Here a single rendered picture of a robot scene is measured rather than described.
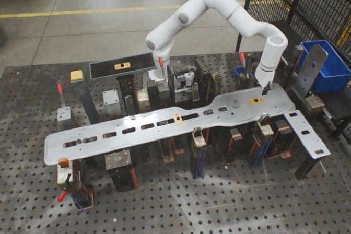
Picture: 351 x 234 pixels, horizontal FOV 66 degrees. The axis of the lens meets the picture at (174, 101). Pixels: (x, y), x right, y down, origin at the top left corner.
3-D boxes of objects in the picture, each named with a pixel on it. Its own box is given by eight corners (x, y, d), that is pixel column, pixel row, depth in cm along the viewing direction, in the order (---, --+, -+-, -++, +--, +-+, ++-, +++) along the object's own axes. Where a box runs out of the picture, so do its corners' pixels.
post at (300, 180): (298, 186, 154) (318, 163, 132) (288, 169, 161) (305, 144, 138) (308, 184, 155) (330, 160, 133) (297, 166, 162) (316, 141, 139)
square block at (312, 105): (291, 143, 172) (313, 108, 144) (284, 132, 177) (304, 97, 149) (302, 140, 173) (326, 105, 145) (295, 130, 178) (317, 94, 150)
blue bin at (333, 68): (314, 93, 155) (324, 77, 145) (293, 58, 174) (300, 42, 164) (342, 90, 156) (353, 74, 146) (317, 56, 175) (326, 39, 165)
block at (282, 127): (267, 161, 164) (280, 136, 143) (258, 145, 171) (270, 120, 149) (281, 157, 166) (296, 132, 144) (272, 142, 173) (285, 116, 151)
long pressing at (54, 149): (44, 172, 131) (42, 171, 129) (45, 134, 144) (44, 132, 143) (297, 110, 152) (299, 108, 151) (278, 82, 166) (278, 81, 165)
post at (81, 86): (90, 128, 181) (70, 83, 148) (90, 119, 186) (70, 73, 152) (102, 125, 183) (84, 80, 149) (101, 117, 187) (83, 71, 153)
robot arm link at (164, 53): (149, 57, 186) (147, 30, 167) (165, 43, 195) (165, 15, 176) (162, 65, 182) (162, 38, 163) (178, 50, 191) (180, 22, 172)
